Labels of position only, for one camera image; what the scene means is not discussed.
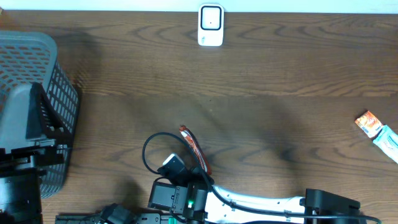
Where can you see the grey plastic mesh basket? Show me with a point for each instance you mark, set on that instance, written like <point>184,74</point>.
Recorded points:
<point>31,57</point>

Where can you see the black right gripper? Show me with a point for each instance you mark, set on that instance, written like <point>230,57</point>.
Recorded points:
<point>197,173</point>

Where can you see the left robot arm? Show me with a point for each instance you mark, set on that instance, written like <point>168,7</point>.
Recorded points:
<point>35,150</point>

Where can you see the small orange box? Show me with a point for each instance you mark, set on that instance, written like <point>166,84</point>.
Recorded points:
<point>369,124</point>

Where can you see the black mounting rail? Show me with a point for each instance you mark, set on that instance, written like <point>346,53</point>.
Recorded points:
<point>116,214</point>

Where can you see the teal wet wipes pack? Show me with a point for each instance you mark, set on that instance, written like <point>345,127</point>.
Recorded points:
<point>386,140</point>

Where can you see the red chocolate bar wrapper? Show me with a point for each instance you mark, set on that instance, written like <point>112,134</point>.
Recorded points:
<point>190,138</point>

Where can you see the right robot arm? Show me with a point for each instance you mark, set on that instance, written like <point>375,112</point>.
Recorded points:
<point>191,196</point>

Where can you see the white barcode scanner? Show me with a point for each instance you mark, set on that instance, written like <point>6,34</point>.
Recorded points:
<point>210,25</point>

